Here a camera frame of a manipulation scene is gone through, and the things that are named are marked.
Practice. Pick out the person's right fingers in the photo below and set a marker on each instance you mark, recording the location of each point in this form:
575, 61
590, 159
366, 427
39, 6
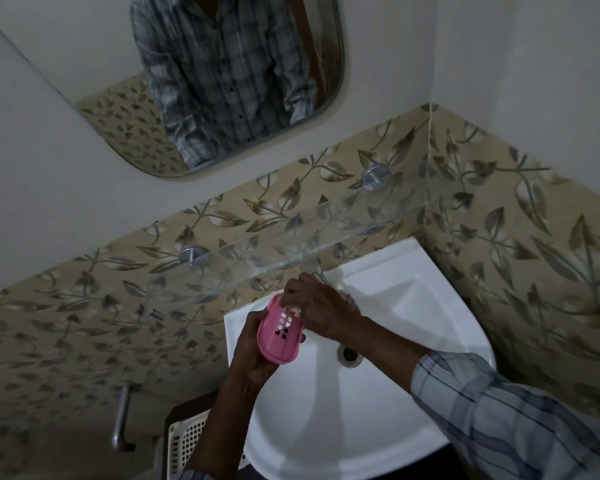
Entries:
292, 294

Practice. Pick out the person's left hand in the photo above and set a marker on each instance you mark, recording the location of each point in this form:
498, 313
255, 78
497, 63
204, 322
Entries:
250, 357

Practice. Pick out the white ceramic wash basin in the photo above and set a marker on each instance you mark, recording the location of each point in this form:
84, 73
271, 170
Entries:
350, 374

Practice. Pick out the person's right forearm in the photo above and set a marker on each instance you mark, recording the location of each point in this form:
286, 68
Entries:
475, 404

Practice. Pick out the pink plastic soap dish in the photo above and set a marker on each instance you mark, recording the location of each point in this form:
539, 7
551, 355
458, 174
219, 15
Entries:
281, 331

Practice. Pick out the metal water pipe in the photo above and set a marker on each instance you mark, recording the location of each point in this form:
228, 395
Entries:
121, 419

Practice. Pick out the chrome shelf bracket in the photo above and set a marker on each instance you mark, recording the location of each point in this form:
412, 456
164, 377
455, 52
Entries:
376, 176
194, 255

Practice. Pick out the wall mirror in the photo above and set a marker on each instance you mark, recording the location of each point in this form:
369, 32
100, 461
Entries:
220, 79

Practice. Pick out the person's left thumb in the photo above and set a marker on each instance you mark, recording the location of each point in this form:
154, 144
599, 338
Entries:
260, 322

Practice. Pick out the person's right hand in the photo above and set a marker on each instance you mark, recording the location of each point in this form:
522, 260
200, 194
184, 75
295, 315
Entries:
320, 309

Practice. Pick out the person's left forearm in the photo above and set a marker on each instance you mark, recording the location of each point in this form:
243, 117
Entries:
219, 429

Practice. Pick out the clear glass shelf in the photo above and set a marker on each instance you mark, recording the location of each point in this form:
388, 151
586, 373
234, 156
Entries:
300, 244

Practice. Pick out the chrome basin drain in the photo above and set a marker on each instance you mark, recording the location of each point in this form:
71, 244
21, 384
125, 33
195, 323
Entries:
350, 354

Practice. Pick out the white plastic laundry basket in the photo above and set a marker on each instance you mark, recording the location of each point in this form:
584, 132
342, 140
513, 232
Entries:
187, 442

